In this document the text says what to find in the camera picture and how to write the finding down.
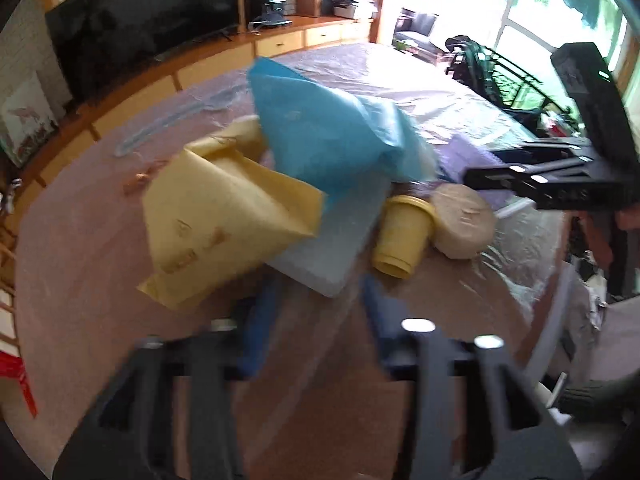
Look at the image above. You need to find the black coffee machine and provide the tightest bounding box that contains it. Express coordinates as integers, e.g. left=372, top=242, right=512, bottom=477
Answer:
left=243, top=0, right=292, bottom=32

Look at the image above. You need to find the yellow plastic tub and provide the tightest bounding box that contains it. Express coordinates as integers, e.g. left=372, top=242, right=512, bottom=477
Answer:
left=372, top=195, right=437, bottom=280

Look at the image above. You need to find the white printer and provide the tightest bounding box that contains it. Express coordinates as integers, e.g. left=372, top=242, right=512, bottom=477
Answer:
left=331, top=0, right=378, bottom=21

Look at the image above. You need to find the light blue drawstring bag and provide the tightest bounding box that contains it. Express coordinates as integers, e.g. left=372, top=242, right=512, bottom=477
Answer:
left=247, top=58, right=438, bottom=203

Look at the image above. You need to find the yellow paper envelope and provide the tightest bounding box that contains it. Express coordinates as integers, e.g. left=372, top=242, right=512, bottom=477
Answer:
left=138, top=115, right=324, bottom=310

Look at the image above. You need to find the large black television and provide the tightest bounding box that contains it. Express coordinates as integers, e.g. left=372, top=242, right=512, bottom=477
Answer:
left=46, top=0, right=240, bottom=102

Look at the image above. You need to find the elephant picture frame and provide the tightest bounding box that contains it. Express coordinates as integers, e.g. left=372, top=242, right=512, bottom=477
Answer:
left=1, top=72, right=58, bottom=168

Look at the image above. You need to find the beige paper puck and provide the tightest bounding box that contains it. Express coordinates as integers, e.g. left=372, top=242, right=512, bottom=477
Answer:
left=431, top=183, right=497, bottom=260

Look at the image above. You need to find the clear plastic table cover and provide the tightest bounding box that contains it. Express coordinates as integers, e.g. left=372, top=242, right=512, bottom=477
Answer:
left=14, top=41, right=572, bottom=480

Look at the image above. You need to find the dark armchair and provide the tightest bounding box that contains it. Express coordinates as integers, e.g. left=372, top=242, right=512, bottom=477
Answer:
left=394, top=8, right=444, bottom=54

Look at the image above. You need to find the wooden tv cabinet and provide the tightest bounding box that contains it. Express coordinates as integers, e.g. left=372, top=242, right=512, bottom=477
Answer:
left=1, top=16, right=372, bottom=238

